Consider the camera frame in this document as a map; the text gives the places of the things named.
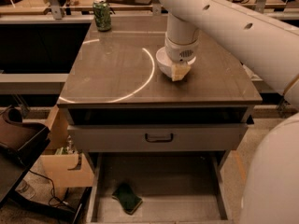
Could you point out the green soda can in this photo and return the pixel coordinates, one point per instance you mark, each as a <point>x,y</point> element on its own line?
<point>101,13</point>

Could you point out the grey drawer cabinet table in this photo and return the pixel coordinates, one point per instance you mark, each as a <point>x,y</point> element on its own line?
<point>115,93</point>

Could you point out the white ceramic bowl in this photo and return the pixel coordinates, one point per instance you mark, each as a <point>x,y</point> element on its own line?
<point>164,63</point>

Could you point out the black chair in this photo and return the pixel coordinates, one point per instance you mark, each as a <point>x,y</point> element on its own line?
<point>21,144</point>

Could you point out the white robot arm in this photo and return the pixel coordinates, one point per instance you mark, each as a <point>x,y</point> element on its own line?
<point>270,49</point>

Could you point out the green sponge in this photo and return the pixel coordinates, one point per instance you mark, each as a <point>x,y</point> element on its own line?
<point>128,200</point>

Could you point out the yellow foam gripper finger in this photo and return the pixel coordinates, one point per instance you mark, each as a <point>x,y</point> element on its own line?
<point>179,71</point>

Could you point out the cardboard box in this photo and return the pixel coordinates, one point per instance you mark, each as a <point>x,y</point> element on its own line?
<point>66,169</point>

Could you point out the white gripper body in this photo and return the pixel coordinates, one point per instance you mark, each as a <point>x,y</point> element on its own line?
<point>179,52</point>

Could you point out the black drawer handle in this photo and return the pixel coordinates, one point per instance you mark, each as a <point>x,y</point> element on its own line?
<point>159,138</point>

